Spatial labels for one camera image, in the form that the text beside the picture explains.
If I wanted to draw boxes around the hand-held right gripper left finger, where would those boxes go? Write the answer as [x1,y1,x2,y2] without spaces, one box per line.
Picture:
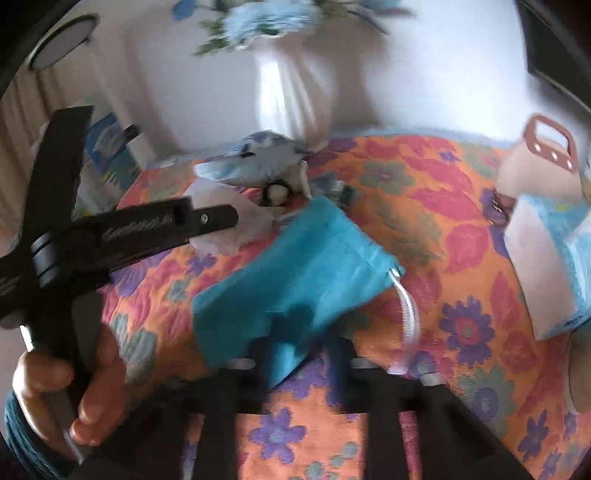
[87,338,279,480]

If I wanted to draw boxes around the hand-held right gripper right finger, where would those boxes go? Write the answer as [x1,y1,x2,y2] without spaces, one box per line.
[329,336,537,480]

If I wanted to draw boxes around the pink handbag-shaped case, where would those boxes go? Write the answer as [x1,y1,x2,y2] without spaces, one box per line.
[495,113,581,200]

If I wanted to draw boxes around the small panda figure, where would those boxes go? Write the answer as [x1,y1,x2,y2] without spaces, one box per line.
[262,176,311,209]

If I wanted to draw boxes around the person's left forearm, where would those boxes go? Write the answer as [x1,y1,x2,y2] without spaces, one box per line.
[2,390,72,477]

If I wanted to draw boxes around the metal keyring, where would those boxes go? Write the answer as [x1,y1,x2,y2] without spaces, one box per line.
[481,191,514,228]

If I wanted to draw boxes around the dark monitor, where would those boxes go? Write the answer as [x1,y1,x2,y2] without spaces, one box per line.
[514,0,591,112]

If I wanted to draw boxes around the round dark-rimmed lamp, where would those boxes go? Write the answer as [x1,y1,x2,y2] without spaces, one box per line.
[27,13,101,73]

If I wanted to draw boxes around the blue and white book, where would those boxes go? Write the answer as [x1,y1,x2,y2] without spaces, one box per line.
[87,112,145,195]

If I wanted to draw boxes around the white ribbed vase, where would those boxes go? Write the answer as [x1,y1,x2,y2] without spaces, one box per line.
[250,38,334,140]

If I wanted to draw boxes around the white cylinder container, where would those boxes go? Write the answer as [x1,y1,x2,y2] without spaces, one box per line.
[564,322,591,412]

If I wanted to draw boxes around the teal drawstring bag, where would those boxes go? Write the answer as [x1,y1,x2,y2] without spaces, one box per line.
[191,195,423,389]

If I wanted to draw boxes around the floral tablecloth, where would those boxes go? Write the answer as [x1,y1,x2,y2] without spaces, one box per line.
[98,133,591,480]

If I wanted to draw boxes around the blue tissue pack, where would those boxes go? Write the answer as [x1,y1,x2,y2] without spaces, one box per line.
[502,193,591,343]

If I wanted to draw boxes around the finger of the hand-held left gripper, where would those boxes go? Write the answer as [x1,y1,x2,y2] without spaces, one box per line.
[189,204,241,234]

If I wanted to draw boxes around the blue artificial flowers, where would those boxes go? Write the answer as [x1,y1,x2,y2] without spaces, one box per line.
[172,0,417,57]

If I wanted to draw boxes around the person's left hand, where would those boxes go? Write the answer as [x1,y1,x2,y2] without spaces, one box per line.
[11,325,130,448]

